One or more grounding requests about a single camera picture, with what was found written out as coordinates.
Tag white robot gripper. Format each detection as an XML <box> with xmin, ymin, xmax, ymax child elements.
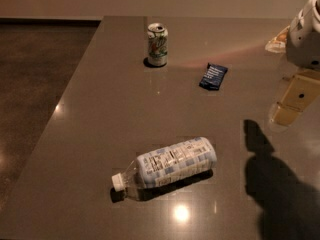
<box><xmin>270</xmin><ymin>0</ymin><xmax>320</xmax><ymax>127</ymax></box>

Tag white green soda can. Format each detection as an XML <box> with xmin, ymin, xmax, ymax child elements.
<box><xmin>147</xmin><ymin>23</ymin><xmax>168</xmax><ymax>67</ymax></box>

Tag blue labelled plastic bottle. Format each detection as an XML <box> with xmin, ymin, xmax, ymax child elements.
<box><xmin>111</xmin><ymin>137</ymin><xmax>217</xmax><ymax>198</ymax></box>

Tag dark blue snack packet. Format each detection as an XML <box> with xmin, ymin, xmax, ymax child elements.
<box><xmin>199</xmin><ymin>63</ymin><xmax>228</xmax><ymax>91</ymax></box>

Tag clear snack bag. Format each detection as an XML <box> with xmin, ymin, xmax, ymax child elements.
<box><xmin>265</xmin><ymin>26</ymin><xmax>289</xmax><ymax>54</ymax></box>

